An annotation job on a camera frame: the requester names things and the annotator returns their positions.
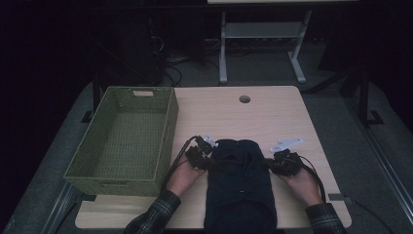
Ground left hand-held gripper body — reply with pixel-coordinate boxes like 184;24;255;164
184;134;219;171

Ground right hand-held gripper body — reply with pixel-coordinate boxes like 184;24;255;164
269;137;305;178

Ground dark navy cloth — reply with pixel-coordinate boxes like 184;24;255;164
203;138;278;234

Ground green woven basket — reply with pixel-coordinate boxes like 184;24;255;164
63;85;180;198

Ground person's left hand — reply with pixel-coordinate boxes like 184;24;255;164
167;160;207;198

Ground person's right hand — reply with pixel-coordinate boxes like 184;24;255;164
279;167;324;208

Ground black metal stand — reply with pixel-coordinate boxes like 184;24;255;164
340;64;386;129
80;73;102;125

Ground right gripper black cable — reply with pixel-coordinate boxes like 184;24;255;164
299;155;327;205

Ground black floor cable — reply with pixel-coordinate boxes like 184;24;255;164
344;194;388;234

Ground aluminium floor rail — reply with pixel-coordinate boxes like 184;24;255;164
41;181;83;234
343;97;413;226

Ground bundle of floor cables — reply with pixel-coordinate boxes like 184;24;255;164
148;33;226;88

